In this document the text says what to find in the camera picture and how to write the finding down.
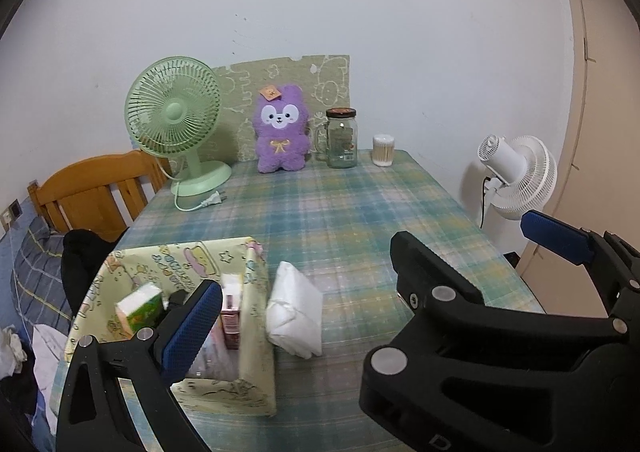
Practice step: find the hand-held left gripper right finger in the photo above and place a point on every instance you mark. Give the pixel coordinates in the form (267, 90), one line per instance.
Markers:
(555, 237)

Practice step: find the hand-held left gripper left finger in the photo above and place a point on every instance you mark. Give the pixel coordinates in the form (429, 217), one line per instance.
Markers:
(192, 327)

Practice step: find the green orange tissue pack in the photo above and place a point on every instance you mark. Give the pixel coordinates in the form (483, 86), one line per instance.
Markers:
(142, 312)

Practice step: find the yellow printed fabric storage box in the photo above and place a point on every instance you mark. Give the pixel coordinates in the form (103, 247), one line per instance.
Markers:
(257, 357)

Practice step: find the white soft packet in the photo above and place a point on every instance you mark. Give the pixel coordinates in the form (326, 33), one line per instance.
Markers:
(295, 312)

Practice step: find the small pink box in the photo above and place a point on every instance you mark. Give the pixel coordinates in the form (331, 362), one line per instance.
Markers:
(231, 322)

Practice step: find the white clip fan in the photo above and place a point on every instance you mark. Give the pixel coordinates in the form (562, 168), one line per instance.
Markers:
(505, 157)

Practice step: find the black garment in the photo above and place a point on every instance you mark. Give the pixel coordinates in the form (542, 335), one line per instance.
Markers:
(85, 257)

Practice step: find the beige door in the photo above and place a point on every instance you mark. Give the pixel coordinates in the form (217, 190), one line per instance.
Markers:
(605, 107)

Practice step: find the white garment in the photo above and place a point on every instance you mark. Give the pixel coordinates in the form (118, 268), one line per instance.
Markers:
(50, 347)

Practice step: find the blue plaid bedding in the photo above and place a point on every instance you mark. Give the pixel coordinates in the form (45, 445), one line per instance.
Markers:
(35, 272)

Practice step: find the wooden bed headboard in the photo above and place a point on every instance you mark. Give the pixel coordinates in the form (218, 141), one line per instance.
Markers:
(90, 182)

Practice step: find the cotton swab container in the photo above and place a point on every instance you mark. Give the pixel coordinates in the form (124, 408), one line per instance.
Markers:
(383, 152)

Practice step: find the purple plush toy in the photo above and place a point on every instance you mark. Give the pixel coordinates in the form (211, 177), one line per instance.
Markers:
(280, 147)

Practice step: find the green desk fan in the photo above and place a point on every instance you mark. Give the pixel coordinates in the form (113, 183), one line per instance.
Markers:
(172, 107)

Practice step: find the glass jar mug with lid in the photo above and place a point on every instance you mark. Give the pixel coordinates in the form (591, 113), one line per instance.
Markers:
(342, 142)

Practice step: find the green patterned board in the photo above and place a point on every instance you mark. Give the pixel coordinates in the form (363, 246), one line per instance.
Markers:
(240, 82)

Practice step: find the wall socket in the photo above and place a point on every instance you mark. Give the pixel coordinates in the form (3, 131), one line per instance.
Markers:
(15, 211)

